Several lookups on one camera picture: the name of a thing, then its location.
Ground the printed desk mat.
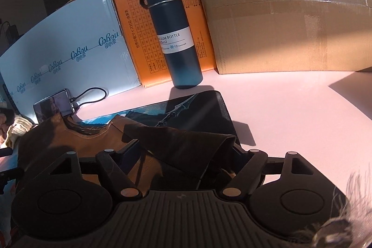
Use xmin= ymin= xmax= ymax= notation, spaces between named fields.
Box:
xmin=79 ymin=91 xmax=237 ymax=136

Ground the smartphone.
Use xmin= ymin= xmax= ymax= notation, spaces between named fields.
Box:
xmin=33 ymin=89 xmax=74 ymax=123

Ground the black phone charging cable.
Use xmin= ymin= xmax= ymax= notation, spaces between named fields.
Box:
xmin=69 ymin=86 xmax=108 ymax=106

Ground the orange cardboard box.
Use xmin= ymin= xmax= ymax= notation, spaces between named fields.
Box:
xmin=114 ymin=0 xmax=216 ymax=87

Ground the brown cardboard box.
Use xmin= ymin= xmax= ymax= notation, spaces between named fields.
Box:
xmin=202 ymin=0 xmax=371 ymax=74

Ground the white cloth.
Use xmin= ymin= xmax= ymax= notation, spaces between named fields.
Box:
xmin=1 ymin=108 xmax=34 ymax=149

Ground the black power adapter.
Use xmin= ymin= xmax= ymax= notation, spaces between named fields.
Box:
xmin=6 ymin=25 xmax=20 ymax=41

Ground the brown leather jacket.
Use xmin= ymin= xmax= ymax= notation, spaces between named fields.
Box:
xmin=17 ymin=114 xmax=235 ymax=193

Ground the dark blue vacuum bottle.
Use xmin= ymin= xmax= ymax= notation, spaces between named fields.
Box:
xmin=139 ymin=0 xmax=203 ymax=89

